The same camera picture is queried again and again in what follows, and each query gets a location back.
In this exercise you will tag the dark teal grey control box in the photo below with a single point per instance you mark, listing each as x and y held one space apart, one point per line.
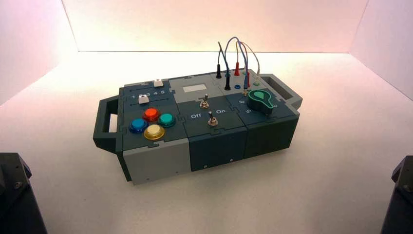
213 145

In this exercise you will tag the teal round push button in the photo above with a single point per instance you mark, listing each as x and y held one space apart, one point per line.
166 119

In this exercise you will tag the yellow round push button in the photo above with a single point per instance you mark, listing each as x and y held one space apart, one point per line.
154 131

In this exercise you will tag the orange round push button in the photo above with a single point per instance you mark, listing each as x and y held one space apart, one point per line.
151 114

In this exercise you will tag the green rotary pointer knob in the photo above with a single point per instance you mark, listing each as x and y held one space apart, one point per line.
262 101

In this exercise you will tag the small white slider knob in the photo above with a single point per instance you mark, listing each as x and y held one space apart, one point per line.
158 83

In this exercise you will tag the large white slider knob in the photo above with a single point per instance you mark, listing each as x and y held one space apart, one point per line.
143 99

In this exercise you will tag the blue round push button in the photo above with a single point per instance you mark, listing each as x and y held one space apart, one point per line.
138 125

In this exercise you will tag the metal toggle switch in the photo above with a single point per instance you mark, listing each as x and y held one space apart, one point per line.
212 121
204 103

